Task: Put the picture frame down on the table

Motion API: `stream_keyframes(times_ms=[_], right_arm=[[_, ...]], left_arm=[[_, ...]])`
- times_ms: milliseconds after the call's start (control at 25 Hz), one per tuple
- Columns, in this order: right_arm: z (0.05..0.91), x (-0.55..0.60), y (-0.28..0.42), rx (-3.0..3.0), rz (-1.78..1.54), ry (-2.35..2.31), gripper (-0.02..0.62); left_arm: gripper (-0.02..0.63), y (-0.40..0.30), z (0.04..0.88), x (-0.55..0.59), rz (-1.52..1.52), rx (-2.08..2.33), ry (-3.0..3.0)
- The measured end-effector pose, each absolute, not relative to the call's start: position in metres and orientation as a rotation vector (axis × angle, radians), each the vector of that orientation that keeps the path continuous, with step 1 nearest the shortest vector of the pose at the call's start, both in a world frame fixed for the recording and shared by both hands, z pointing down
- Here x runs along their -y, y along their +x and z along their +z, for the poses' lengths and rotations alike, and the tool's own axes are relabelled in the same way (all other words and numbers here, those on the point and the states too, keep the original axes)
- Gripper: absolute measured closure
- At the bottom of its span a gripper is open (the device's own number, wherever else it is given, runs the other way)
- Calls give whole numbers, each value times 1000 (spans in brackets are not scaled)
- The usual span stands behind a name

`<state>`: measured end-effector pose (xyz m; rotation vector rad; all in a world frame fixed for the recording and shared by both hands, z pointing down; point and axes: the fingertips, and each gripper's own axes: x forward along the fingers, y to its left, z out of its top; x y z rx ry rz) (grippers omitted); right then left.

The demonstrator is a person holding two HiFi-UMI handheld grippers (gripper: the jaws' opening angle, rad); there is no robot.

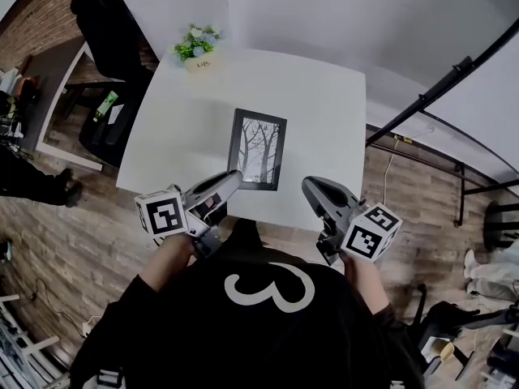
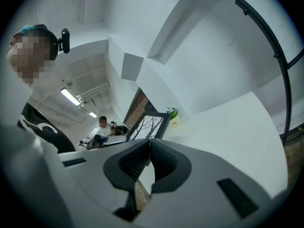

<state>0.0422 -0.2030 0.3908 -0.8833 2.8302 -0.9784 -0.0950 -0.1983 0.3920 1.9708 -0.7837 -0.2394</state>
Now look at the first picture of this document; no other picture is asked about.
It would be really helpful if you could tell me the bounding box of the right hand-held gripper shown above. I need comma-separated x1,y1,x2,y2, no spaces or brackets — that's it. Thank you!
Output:
301,175,403,266

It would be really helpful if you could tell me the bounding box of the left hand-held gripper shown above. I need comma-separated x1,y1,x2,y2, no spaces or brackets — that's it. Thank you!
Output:
135,169,244,259

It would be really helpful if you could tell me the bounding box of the black framed tree picture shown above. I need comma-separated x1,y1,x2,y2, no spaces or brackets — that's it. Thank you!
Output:
226,108,288,192

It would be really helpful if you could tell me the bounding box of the person's left forearm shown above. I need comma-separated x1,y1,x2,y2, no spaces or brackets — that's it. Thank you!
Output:
139,233,196,293

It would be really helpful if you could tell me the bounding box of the person's right forearm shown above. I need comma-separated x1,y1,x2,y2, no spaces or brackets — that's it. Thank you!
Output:
341,251,393,316

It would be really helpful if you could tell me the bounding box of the white square table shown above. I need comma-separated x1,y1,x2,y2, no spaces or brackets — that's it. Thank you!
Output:
115,46,368,234

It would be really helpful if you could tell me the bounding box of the black swivel chair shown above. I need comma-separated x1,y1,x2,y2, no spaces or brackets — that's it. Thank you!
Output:
405,284,519,384

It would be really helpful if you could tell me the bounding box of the green bottle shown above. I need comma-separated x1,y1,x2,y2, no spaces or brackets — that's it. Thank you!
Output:
92,90,119,123

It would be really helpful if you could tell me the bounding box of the black round stool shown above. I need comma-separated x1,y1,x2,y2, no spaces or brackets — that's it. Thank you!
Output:
483,200,519,253

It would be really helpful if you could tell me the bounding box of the person's black t-shirt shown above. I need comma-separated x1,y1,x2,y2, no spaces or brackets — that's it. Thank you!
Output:
69,218,427,389

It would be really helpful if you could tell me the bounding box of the black metal screen stand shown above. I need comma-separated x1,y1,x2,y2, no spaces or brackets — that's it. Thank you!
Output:
364,24,519,229

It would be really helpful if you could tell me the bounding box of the small potted flower plant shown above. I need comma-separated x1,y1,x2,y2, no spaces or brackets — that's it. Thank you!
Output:
169,23,224,75

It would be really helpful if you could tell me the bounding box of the white projection screen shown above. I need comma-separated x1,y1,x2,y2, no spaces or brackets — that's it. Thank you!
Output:
421,26,519,196

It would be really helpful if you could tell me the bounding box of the white metal rack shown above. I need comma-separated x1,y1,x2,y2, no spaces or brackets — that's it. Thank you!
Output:
0,293,70,389

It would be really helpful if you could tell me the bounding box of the orange box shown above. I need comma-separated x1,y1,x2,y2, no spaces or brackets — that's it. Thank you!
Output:
18,75,40,96

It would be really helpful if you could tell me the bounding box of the black office chair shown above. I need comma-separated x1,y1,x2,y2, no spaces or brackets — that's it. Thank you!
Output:
71,0,160,169

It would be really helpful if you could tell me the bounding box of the white cable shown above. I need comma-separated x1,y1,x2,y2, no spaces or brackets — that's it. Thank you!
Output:
382,142,398,208

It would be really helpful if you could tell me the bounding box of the grey table with white edge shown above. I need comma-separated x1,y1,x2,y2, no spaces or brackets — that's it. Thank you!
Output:
15,34,105,173

